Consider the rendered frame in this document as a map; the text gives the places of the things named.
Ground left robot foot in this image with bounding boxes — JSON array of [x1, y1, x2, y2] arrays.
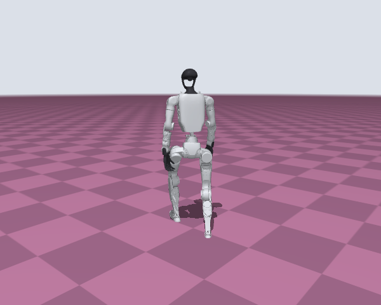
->
[[170, 210, 181, 222]]

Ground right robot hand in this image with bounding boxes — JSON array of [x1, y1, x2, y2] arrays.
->
[[205, 142, 214, 157]]

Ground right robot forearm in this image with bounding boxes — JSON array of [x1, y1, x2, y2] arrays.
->
[[207, 124, 216, 146]]

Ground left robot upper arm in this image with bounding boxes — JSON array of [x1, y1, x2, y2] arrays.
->
[[164, 95, 179, 130]]

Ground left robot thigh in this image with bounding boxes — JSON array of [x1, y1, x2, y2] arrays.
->
[[168, 146, 184, 187]]

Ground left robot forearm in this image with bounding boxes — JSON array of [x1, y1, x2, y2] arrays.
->
[[161, 123, 171, 153]]

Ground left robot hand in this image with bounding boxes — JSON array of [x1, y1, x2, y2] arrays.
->
[[162, 148, 175, 171]]

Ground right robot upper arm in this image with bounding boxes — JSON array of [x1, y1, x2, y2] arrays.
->
[[204, 95, 216, 128]]

